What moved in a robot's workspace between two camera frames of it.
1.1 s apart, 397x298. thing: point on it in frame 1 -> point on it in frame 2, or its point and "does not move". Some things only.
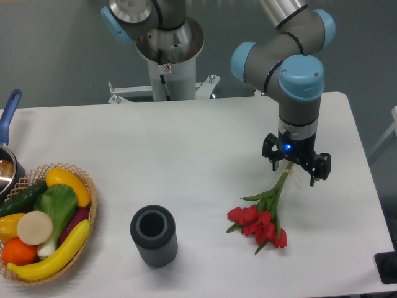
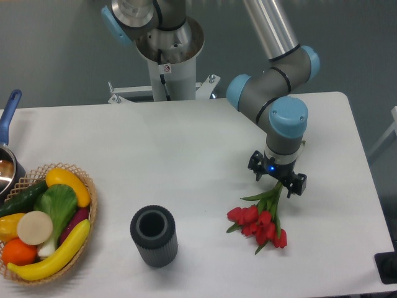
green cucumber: [23, 202] does not move
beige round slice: [35, 228] does not move
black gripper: [303, 150] -> [294, 183]
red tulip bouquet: [262, 221] does not move
